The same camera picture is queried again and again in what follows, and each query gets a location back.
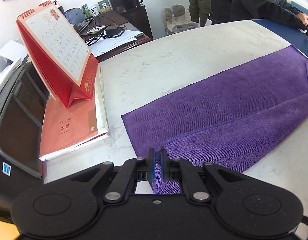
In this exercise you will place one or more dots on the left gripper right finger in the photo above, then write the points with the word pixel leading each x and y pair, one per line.
pixel 184 172

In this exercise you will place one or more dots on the grey slippers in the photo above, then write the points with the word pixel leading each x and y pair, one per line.
pixel 175 20

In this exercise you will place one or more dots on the black power adapter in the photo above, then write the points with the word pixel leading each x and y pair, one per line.
pixel 114 31

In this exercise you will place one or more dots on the dark wooden desk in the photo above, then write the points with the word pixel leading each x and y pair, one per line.
pixel 93 30

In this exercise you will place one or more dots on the red book stack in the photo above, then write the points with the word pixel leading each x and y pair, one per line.
pixel 82 124

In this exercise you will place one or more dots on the red desk calendar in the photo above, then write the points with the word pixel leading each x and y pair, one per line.
pixel 60 56

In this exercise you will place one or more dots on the seated man in black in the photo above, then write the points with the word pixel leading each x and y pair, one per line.
pixel 277 11

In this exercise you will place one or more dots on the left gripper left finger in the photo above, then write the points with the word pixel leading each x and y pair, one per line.
pixel 126 179

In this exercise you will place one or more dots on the white papers on desk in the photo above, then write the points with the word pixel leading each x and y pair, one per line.
pixel 108 44

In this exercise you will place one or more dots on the blue bag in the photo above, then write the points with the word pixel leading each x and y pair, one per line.
pixel 75 16

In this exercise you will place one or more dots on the purple towel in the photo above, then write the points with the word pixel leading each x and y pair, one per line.
pixel 233 119

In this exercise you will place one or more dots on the black water dispenser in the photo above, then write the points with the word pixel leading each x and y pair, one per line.
pixel 135 12

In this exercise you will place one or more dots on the blue desk mat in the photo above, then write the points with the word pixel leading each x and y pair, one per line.
pixel 293 36

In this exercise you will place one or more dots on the yellow folder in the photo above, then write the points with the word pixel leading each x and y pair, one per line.
pixel 8 231

